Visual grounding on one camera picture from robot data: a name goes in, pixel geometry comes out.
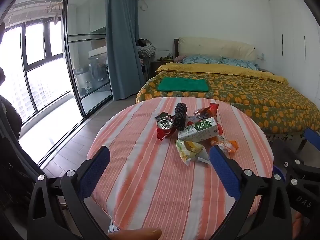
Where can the blue grey curtain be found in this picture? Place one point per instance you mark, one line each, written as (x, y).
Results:
(122, 42)

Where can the yellow green snack packet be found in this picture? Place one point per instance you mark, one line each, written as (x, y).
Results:
(192, 151)

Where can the yellow dotted blanket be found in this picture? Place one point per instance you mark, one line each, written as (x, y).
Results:
(225, 68)

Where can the dark wooden nightstand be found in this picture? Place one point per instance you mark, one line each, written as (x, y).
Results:
(160, 65)

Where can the dark wooden bed leg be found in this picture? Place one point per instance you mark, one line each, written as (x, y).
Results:
(302, 142)

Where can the washing machine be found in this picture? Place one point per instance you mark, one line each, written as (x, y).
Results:
(98, 68)

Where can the cream headboard cushion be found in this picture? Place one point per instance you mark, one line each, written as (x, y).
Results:
(217, 47)

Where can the blue floral pillow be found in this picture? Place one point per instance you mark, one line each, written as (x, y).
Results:
(200, 60)
(240, 63)

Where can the pink pillow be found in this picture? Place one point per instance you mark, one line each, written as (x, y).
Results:
(179, 58)

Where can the green and white milk carton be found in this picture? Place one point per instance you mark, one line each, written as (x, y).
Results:
(197, 131)

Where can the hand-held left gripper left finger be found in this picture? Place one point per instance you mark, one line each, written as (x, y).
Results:
(96, 170)

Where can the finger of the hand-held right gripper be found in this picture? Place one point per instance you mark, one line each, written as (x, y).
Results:
(312, 140)
(303, 168)

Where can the ceiling drying rack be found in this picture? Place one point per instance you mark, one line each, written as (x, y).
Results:
(37, 7)

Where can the person's left hand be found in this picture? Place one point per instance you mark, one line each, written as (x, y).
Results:
(135, 233)

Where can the white wardrobe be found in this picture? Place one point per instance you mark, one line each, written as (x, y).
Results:
(295, 37)

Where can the orange striped tablecloth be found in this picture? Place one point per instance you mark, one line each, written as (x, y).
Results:
(150, 180)

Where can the black spiky roller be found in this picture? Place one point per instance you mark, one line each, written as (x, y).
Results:
(181, 116)

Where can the pile of clothes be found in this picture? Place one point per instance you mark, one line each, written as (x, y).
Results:
(146, 48)

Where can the green folded towel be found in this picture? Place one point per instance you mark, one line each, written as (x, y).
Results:
(183, 84)

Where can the orange snack packet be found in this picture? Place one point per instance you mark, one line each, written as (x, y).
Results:
(226, 145)

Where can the dark green snack packet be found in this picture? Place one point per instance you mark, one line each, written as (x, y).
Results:
(162, 115)

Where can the black framed window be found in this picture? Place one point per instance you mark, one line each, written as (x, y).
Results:
(37, 62)

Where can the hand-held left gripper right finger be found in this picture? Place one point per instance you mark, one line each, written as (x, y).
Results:
(223, 172)

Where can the dark wooden headboard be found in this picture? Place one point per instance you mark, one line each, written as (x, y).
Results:
(176, 47)

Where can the red snack wrapper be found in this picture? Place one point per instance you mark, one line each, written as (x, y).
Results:
(210, 110)

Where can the crushed red drink can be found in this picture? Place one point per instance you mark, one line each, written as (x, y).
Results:
(165, 128)

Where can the bed with pumpkin quilt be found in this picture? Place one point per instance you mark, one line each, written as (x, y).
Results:
(250, 97)

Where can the glass sliding door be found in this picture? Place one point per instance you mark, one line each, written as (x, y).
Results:
(85, 42)

